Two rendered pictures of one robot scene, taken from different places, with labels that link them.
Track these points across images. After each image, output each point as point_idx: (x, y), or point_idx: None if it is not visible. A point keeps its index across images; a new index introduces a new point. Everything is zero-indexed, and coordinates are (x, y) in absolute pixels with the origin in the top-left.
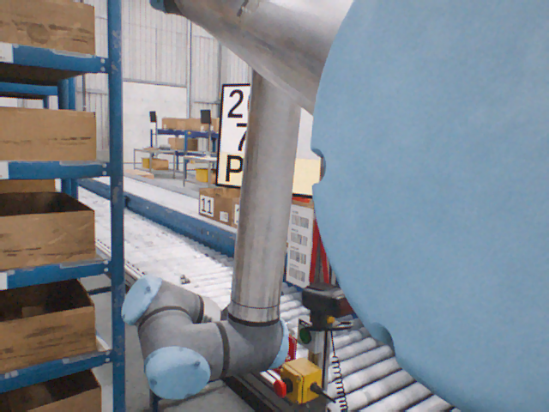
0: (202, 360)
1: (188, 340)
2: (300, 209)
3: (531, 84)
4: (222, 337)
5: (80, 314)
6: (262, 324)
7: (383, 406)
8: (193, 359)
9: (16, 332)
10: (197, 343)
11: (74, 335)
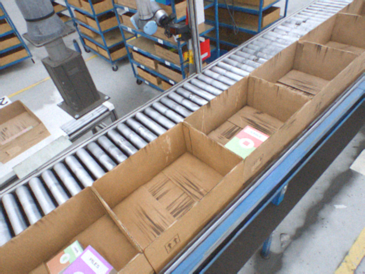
0: (133, 21)
1: (135, 16)
2: None
3: None
4: (138, 19)
5: (169, 7)
6: (139, 19)
7: (204, 85)
8: (131, 19)
9: (161, 7)
10: (136, 17)
11: (169, 13)
